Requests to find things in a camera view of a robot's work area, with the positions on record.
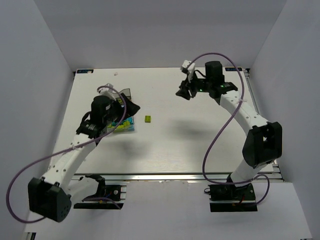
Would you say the green small lego brick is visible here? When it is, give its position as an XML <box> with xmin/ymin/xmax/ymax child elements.
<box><xmin>125</xmin><ymin>117</ymin><xmax>134</xmax><ymax>125</ymax></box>

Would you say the teal round printed lego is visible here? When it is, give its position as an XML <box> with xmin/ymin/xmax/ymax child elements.
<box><xmin>110</xmin><ymin>122</ymin><xmax>118</xmax><ymax>127</ymax></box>

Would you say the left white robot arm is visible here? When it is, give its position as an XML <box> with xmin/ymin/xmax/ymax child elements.
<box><xmin>28</xmin><ymin>93</ymin><xmax>140</xmax><ymax>223</ymax></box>

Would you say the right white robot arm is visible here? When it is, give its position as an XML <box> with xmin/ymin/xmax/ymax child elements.
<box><xmin>176</xmin><ymin>60</ymin><xmax>283</xmax><ymax>188</ymax></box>

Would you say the clear plastic bin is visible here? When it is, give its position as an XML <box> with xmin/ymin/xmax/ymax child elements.
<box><xmin>107</xmin><ymin>116</ymin><xmax>135</xmax><ymax>133</ymax></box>

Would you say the grey smoked plastic bin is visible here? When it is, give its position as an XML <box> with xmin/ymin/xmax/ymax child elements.
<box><xmin>119</xmin><ymin>88</ymin><xmax>132</xmax><ymax>101</ymax></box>

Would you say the right blue table sticker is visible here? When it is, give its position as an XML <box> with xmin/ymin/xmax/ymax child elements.
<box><xmin>224</xmin><ymin>67</ymin><xmax>243</xmax><ymax>72</ymax></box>

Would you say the blue table sticker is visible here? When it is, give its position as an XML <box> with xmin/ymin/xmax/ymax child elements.
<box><xmin>76</xmin><ymin>69</ymin><xmax>94</xmax><ymax>74</ymax></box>
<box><xmin>224</xmin><ymin>67</ymin><xmax>243</xmax><ymax>72</ymax></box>

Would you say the left blue table sticker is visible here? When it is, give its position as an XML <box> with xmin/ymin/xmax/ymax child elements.
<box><xmin>76</xmin><ymin>69</ymin><xmax>94</xmax><ymax>74</ymax></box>

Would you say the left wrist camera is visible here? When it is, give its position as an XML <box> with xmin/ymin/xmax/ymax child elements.
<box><xmin>96</xmin><ymin>83</ymin><xmax>120</xmax><ymax>101</ymax></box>

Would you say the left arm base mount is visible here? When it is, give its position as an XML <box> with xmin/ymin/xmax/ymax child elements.
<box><xmin>73</xmin><ymin>174</ymin><xmax>127</xmax><ymax>210</ymax></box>

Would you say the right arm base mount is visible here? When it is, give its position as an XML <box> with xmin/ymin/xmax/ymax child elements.
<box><xmin>204</xmin><ymin>183</ymin><xmax>258</xmax><ymax>213</ymax></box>

